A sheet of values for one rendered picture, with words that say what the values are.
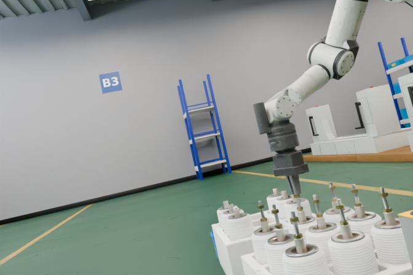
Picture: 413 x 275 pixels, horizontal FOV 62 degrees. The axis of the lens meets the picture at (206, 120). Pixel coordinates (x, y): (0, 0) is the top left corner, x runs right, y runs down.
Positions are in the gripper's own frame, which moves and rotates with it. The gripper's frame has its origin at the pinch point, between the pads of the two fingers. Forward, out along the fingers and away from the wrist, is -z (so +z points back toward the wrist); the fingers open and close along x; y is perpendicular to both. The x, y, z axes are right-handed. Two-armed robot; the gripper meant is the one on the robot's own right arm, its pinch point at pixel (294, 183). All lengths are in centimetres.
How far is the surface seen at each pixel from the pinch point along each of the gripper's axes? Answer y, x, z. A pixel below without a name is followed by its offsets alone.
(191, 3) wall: 345, -513, 334
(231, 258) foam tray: -9.4, -28.8, -23.1
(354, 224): 1.7, 16.1, -12.0
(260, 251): -15.5, -3.4, -15.3
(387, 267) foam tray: -6.0, 27.7, -18.3
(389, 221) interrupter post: 0.8, 26.7, -10.2
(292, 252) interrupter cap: -21.9, 16.2, -11.0
